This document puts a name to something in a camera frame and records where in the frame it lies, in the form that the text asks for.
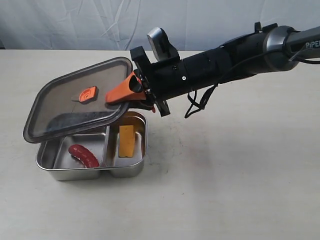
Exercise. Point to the steel two-compartment lunch box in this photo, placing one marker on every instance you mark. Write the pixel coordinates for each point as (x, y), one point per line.
(103, 142)

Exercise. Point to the red toy sausage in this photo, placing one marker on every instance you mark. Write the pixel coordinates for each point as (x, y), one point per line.
(85, 156)

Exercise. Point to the grey-blue wrinkled backdrop cloth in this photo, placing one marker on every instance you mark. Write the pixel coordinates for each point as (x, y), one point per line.
(191, 25)

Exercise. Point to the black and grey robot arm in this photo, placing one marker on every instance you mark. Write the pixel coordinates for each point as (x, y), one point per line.
(271, 48)

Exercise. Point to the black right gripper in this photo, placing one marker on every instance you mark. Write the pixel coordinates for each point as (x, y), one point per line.
(161, 81)

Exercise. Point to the dark lid with orange seal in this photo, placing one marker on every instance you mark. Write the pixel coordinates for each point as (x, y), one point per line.
(75, 102)

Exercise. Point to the yellow toy cheese wedge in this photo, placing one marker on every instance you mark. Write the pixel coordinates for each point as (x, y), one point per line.
(127, 137)

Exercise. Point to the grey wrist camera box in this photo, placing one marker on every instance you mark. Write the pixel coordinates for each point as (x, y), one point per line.
(160, 45)

